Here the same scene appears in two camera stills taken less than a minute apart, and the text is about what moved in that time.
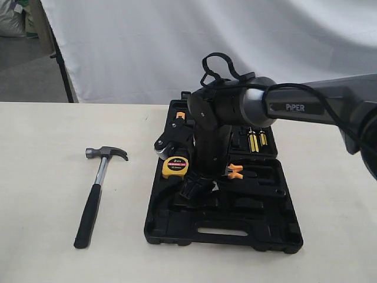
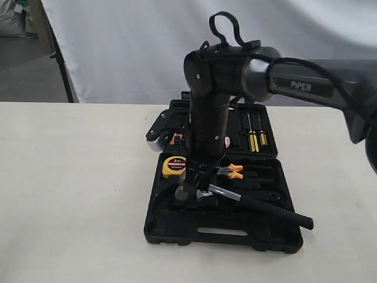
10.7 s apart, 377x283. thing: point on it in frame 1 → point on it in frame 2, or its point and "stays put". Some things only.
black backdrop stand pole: [58, 56] stays put
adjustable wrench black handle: [248, 188] → [266, 198]
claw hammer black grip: [84, 233] → [278, 210]
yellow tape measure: [175, 166] stays put
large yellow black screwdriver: [253, 141] stays put
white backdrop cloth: [146, 52] stays put
